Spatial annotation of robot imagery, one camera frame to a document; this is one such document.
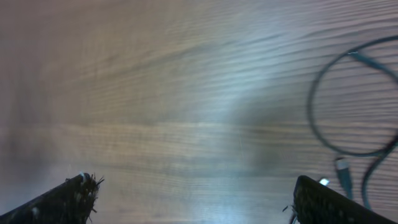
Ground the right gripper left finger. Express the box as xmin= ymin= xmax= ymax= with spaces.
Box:
xmin=1 ymin=173 xmax=104 ymax=224

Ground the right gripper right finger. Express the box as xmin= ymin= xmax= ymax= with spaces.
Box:
xmin=290 ymin=175 xmax=395 ymax=224

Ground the thin black USB-C cable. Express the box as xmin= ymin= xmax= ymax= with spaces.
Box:
xmin=306 ymin=34 xmax=398 ymax=211

